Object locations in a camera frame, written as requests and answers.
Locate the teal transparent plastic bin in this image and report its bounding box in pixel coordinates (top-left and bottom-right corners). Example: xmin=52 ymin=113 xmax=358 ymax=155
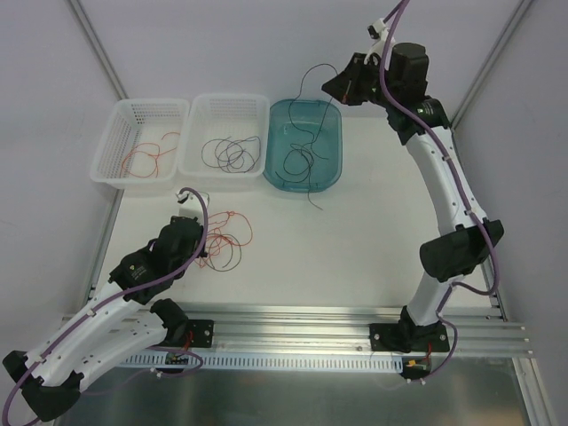
xmin=264 ymin=99 xmax=343 ymax=193

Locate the white perforated basket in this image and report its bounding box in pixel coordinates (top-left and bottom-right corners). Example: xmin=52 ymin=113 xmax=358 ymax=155
xmin=90 ymin=99 xmax=191 ymax=193
xmin=177 ymin=93 xmax=270 ymax=192

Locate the left white perforated basket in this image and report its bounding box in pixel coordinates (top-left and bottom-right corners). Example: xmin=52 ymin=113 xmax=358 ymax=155
xmin=90 ymin=99 xmax=191 ymax=193

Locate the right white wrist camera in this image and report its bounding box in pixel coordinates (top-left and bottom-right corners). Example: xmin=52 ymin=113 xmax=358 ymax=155
xmin=364 ymin=19 xmax=390 ymax=65

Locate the white slotted cable duct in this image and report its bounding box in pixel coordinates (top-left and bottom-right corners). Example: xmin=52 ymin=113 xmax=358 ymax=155
xmin=121 ymin=351 xmax=403 ymax=374

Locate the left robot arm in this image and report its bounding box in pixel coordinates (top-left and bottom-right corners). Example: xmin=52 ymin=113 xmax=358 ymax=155
xmin=2 ymin=216 xmax=209 ymax=424

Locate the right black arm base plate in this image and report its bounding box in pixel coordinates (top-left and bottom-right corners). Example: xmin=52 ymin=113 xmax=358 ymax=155
xmin=369 ymin=323 xmax=403 ymax=351

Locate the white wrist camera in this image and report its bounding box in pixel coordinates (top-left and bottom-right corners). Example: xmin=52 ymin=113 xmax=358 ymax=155
xmin=177 ymin=191 xmax=205 ymax=222
xmin=364 ymin=19 xmax=390 ymax=65

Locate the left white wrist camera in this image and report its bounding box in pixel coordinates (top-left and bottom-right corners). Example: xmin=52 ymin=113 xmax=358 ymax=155
xmin=177 ymin=191 xmax=205 ymax=222

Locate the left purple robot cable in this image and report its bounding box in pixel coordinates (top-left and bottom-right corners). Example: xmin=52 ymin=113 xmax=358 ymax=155
xmin=0 ymin=188 xmax=209 ymax=425

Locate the aluminium mounting rail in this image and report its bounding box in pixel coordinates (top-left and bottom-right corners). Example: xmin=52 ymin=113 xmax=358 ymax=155
xmin=61 ymin=305 xmax=532 ymax=356

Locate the right white perforated basket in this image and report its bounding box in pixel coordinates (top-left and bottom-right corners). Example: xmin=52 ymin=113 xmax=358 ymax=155
xmin=177 ymin=93 xmax=270 ymax=192

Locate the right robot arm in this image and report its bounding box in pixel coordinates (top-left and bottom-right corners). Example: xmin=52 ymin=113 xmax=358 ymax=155
xmin=322 ymin=43 xmax=504 ymax=353

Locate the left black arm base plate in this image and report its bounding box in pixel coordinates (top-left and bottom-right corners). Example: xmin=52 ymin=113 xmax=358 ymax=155
xmin=182 ymin=319 xmax=215 ymax=349

